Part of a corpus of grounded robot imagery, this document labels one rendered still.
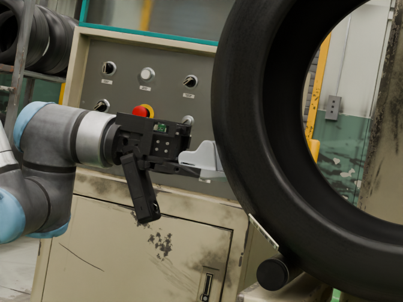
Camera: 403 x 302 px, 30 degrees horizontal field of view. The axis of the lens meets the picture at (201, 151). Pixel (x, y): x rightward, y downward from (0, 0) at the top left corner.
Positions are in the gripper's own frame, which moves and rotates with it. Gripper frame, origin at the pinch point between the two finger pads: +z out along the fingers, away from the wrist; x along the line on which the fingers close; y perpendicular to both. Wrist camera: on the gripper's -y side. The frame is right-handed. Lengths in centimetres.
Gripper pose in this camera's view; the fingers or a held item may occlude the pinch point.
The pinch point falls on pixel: (227, 179)
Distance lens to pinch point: 116.6
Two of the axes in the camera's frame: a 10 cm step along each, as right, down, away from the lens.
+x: 3.2, 0.1, 9.5
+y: 1.8, -9.8, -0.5
